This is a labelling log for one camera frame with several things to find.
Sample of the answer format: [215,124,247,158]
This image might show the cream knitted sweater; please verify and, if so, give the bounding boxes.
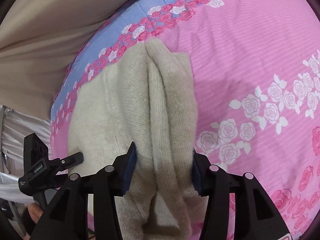
[68,38,207,239]

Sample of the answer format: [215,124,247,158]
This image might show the person's left hand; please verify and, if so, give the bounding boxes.
[22,203,43,236]

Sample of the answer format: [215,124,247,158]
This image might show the silver grey curtain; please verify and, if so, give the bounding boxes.
[1,105,50,204]

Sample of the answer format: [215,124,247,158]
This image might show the beige fabric headboard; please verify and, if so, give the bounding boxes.
[1,0,128,120]

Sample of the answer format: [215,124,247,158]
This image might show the pink blue floral quilt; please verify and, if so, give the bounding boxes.
[50,0,319,239]

